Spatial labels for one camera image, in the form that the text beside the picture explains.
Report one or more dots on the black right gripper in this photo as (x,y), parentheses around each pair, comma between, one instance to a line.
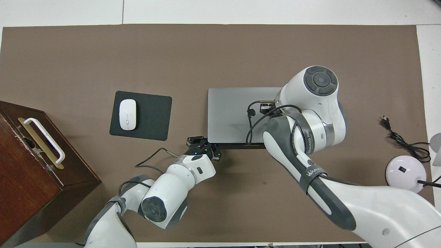
(275,113)

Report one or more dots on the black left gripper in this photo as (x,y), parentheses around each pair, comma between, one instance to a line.
(198,150)

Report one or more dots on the grey aluminium laptop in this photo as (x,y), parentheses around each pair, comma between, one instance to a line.
(227,113)

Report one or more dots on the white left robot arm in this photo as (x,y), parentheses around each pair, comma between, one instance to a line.
(168,193)

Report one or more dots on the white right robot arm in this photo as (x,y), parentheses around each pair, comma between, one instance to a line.
(372,206)

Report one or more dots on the black mouse pad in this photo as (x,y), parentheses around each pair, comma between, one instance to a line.
(153,117)

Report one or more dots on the brown table mat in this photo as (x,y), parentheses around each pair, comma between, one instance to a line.
(220,51)

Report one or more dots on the white computer mouse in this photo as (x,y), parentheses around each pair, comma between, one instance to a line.
(127,113)

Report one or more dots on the white desk lamp base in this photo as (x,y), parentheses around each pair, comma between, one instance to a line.
(404,175)

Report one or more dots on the dark brown wooden box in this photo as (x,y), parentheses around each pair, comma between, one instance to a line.
(24,193)

